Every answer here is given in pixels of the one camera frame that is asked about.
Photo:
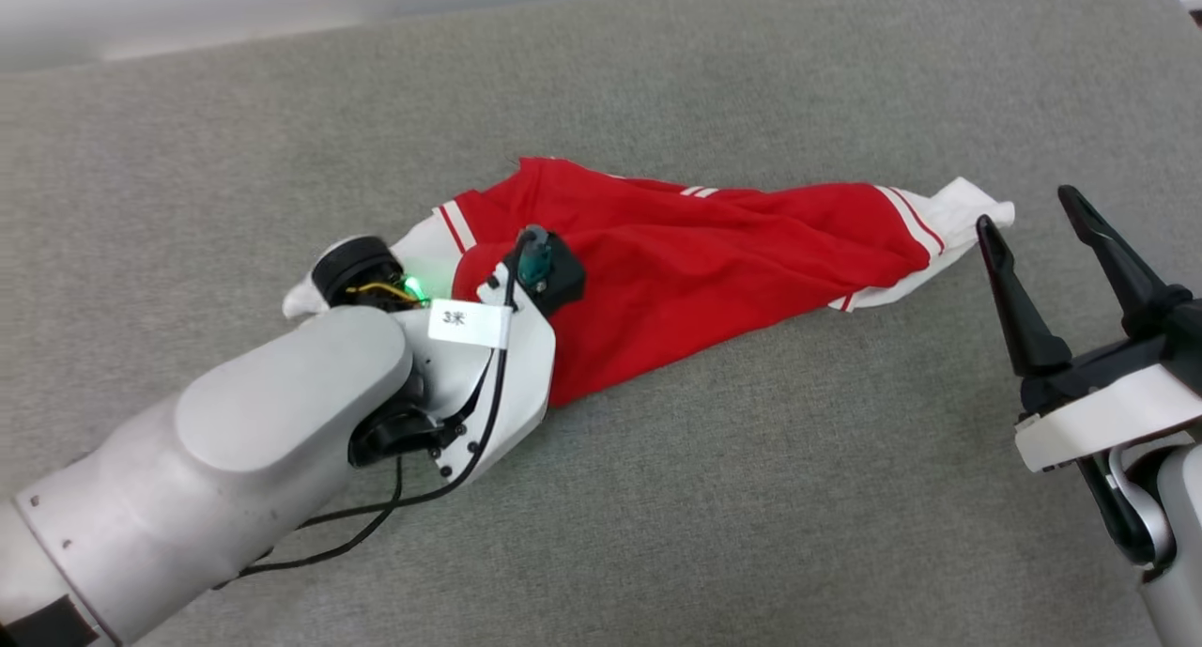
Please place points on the red and white basketball jersey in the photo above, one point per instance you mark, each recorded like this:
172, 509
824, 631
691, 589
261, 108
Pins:
695, 262

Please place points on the grey fabric sofa surface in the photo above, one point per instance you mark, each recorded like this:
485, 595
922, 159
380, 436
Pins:
751, 497

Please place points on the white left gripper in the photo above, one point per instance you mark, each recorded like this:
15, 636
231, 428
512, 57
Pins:
521, 375

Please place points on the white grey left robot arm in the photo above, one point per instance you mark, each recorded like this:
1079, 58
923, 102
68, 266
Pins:
216, 459

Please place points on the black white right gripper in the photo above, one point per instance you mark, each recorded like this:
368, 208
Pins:
1117, 408

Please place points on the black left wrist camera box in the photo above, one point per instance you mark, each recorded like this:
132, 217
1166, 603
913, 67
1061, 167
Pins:
556, 269

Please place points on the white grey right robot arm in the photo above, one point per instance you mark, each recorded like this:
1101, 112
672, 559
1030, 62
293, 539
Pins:
1178, 534

